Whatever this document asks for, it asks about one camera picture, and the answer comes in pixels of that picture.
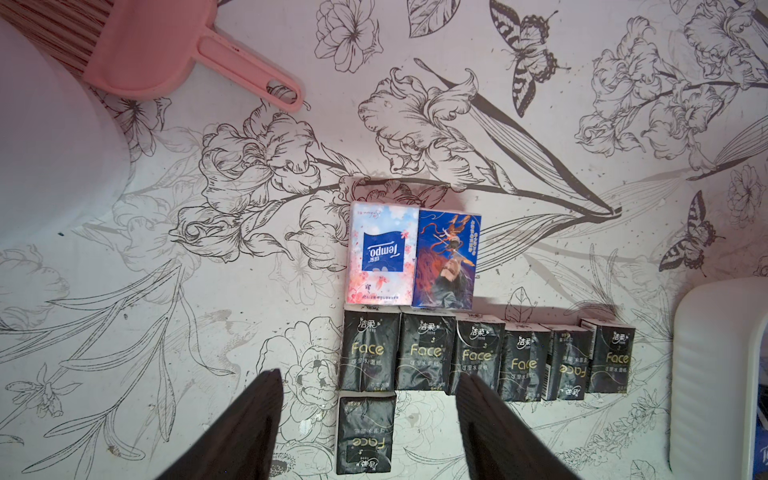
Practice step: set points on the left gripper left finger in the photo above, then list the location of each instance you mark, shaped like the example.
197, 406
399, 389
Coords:
241, 442

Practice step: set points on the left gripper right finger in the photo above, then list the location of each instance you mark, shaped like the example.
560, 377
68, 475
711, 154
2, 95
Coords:
497, 443

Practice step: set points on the blue red illustrated tissue pack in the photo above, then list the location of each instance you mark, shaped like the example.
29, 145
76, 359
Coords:
447, 256

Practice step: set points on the pink white tissue pack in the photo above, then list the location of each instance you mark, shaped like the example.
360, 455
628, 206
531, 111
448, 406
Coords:
382, 254

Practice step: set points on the white bowl with succulent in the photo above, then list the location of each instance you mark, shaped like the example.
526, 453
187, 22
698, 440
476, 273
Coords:
64, 160

